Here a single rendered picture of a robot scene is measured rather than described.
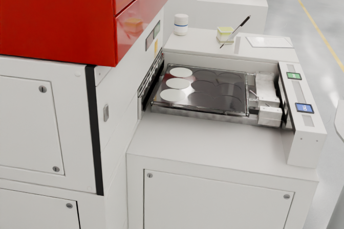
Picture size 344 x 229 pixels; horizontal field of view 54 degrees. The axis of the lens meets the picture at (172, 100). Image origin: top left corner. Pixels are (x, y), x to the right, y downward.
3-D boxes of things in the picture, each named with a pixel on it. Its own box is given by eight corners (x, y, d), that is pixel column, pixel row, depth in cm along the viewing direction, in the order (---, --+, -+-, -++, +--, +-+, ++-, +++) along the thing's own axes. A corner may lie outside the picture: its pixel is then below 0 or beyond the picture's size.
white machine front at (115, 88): (97, 195, 97) (85, 66, 77) (156, 74, 166) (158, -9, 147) (107, 196, 96) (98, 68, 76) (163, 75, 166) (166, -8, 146)
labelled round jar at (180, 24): (172, 35, 175) (173, 17, 170) (174, 30, 181) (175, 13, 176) (186, 36, 174) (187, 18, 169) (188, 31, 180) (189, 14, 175)
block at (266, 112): (258, 116, 126) (260, 109, 124) (258, 112, 129) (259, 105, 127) (280, 119, 125) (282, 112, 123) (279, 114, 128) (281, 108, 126)
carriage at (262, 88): (257, 124, 126) (258, 117, 125) (254, 81, 158) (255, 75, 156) (279, 127, 125) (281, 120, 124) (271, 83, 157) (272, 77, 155)
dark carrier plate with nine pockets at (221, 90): (153, 101, 129) (153, 100, 128) (169, 66, 158) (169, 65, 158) (244, 113, 124) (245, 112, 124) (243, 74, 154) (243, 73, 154)
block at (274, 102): (257, 106, 133) (259, 99, 131) (257, 101, 135) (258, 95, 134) (278, 108, 132) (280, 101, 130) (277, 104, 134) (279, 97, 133)
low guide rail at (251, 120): (150, 112, 136) (151, 106, 135) (152, 109, 138) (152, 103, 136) (278, 129, 130) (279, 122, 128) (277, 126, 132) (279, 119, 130)
